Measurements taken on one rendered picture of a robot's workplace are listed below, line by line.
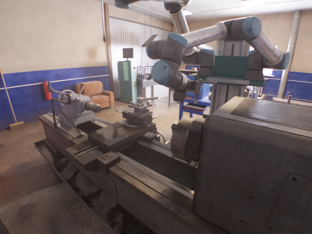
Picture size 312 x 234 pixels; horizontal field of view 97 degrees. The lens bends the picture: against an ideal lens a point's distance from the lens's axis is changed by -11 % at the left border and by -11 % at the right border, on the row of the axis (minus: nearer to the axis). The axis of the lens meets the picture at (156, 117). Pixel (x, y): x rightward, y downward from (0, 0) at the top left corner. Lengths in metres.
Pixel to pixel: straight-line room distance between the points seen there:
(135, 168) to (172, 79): 0.68
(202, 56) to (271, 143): 1.31
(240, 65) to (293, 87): 6.15
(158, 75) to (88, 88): 4.59
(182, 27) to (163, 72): 1.01
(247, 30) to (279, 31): 6.81
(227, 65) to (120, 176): 1.48
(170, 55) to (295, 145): 0.52
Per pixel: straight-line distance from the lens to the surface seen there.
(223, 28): 1.13
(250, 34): 1.10
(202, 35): 0.98
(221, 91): 1.95
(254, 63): 1.67
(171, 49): 0.67
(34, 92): 5.10
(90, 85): 5.20
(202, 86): 2.89
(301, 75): 7.86
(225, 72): 1.84
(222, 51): 1.88
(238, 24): 1.12
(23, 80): 5.03
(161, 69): 0.64
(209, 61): 1.71
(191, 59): 1.77
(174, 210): 0.88
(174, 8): 1.53
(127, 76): 5.52
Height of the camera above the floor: 1.53
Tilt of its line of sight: 20 degrees down
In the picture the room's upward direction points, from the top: straight up
